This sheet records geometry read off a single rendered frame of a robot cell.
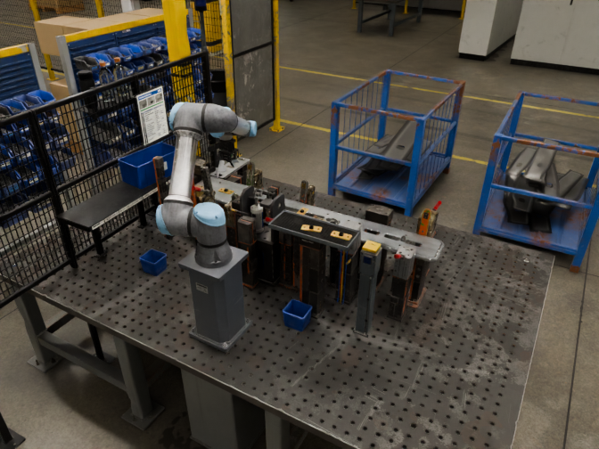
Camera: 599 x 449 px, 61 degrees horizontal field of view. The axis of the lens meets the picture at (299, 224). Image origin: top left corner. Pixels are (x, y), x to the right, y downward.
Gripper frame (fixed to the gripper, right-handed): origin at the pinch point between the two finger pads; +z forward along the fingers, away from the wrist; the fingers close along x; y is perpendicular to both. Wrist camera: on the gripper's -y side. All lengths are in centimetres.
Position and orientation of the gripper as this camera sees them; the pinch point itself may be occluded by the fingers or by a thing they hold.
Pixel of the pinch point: (225, 172)
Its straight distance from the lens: 271.7
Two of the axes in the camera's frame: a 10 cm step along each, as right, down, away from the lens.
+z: -0.1, 8.5, 5.3
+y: 8.8, 2.6, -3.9
